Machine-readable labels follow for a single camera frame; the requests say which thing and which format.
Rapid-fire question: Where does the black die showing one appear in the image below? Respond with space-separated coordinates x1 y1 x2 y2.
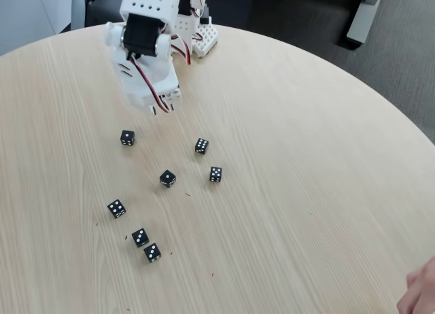
159 169 177 188
120 129 137 146

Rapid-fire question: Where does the black die showing six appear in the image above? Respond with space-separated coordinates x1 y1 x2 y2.
194 137 209 156

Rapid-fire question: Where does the person's left hand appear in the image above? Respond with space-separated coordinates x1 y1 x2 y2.
396 256 435 314

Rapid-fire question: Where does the black office chair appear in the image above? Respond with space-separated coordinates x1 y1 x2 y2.
84 0 125 28

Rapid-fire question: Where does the black die showing four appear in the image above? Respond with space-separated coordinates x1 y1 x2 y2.
107 199 127 220

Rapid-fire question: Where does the black die showing three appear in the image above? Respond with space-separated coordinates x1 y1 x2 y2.
131 228 150 249
143 243 162 264

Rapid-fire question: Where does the white cabinet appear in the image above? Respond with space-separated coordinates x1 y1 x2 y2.
0 0 74 55

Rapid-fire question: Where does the dark upholstered seat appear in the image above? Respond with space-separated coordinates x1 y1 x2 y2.
207 0 366 48

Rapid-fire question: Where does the white desk leg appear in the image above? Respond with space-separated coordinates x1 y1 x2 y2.
346 0 385 45

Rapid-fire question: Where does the red black gripper cable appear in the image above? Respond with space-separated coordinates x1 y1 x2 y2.
127 53 173 114

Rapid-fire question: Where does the red black arm cable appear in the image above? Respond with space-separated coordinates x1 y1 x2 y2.
171 34 193 66

